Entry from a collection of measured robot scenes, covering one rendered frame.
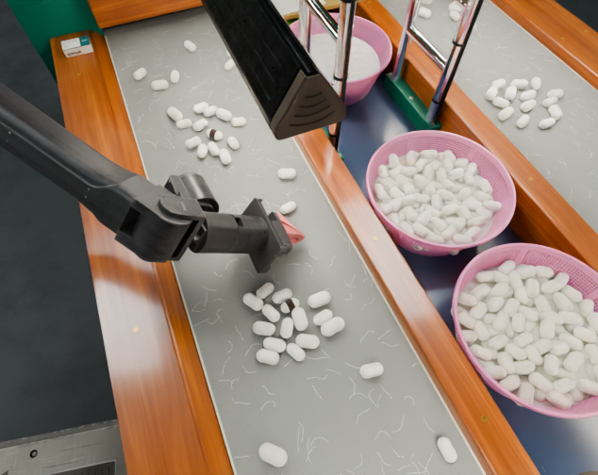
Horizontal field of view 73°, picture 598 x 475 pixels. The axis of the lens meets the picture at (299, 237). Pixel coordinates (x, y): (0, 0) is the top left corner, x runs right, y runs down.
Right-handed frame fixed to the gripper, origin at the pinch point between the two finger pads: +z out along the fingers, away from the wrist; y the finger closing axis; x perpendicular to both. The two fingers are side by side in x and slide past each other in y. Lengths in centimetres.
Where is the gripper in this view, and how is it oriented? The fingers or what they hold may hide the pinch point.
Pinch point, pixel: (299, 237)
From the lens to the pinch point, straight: 67.7
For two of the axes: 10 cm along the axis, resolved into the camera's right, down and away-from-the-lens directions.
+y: -4.1, -7.9, 4.6
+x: -5.7, 6.2, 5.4
